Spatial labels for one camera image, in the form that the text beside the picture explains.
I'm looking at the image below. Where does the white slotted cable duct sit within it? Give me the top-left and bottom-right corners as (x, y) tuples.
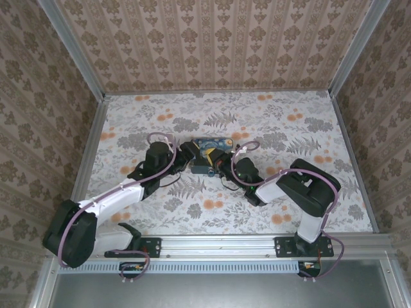
(59, 259), (322, 274)

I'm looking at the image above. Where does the small black controller board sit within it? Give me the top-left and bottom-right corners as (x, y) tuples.
(297, 261), (322, 279)
(119, 261), (146, 279)

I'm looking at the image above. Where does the aluminium frame corner post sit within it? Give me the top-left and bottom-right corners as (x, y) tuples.
(40, 0), (107, 100)
(329, 0), (391, 97)

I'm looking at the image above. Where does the grey metal panel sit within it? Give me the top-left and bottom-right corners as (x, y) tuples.
(51, 272), (391, 308)

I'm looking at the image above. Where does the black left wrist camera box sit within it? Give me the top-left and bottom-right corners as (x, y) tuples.
(179, 142), (202, 161)

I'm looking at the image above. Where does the aluminium frame side rail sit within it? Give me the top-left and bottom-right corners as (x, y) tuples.
(60, 96), (110, 237)
(330, 91), (398, 235)

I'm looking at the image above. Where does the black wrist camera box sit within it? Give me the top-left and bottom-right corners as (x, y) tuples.
(217, 152), (234, 171)
(179, 142), (202, 161)

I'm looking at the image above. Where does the aluminium front frame rail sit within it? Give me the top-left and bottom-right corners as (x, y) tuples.
(44, 233), (398, 257)

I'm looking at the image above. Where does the floral patterned table cover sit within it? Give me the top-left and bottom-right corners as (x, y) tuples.
(78, 91), (375, 235)

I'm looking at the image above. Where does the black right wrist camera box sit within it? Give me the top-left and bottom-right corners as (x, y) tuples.
(217, 152), (234, 171)

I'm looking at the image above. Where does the aluminium back frame rail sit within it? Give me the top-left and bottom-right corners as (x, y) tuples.
(104, 90), (333, 97)

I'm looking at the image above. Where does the starry night painted tin box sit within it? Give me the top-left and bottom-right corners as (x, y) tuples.
(190, 137), (234, 176)

